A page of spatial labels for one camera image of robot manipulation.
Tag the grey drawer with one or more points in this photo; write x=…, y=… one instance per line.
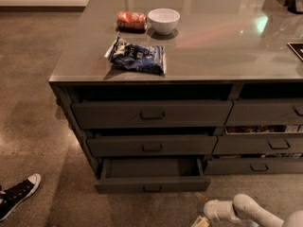
x=258, y=145
x=266, y=112
x=151, y=145
x=152, y=175
x=254, y=166
x=151, y=113

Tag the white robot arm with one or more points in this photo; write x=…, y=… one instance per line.
x=243, y=211

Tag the grey drawer cabinet island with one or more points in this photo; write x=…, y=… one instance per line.
x=222, y=50

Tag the blue chip bag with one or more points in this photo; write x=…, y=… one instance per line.
x=137, y=57

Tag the black white sneaker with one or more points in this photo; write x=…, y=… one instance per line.
x=12, y=197

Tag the black framed tablet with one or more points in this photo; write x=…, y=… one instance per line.
x=297, y=49

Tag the white ceramic bowl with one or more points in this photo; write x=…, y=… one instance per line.
x=164, y=21

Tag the orange soda can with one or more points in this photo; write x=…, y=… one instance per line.
x=131, y=20

